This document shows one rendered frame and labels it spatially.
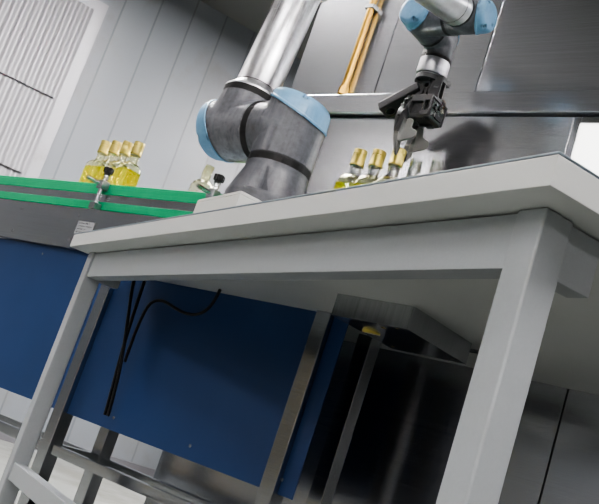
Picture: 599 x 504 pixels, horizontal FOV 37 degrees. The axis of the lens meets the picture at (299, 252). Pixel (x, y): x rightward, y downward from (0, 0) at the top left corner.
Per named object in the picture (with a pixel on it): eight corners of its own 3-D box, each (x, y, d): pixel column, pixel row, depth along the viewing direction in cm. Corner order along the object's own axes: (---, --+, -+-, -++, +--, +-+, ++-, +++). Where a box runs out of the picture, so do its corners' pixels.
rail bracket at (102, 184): (100, 213, 251) (117, 170, 254) (81, 202, 246) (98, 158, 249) (92, 212, 254) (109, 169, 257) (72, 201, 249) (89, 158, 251)
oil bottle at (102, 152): (87, 225, 282) (118, 145, 288) (73, 219, 278) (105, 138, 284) (76, 224, 285) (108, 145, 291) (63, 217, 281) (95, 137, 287)
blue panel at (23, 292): (340, 513, 189) (398, 325, 198) (291, 499, 177) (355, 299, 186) (-33, 371, 294) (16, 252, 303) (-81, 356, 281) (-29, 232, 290)
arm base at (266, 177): (244, 193, 145) (264, 139, 147) (207, 201, 158) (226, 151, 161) (318, 230, 152) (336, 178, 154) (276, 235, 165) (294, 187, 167)
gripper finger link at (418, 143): (420, 162, 209) (428, 125, 210) (399, 161, 213) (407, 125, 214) (427, 166, 211) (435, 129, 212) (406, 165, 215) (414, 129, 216)
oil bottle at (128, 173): (120, 230, 271) (152, 147, 276) (106, 223, 266) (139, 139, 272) (109, 229, 274) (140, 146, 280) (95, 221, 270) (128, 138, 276)
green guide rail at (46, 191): (395, 246, 186) (406, 211, 188) (392, 244, 185) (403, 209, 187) (-28, 195, 301) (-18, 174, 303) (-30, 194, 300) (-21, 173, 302)
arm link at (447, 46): (425, 14, 217) (441, 33, 223) (412, 53, 215) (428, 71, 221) (453, 11, 212) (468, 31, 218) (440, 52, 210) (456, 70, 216)
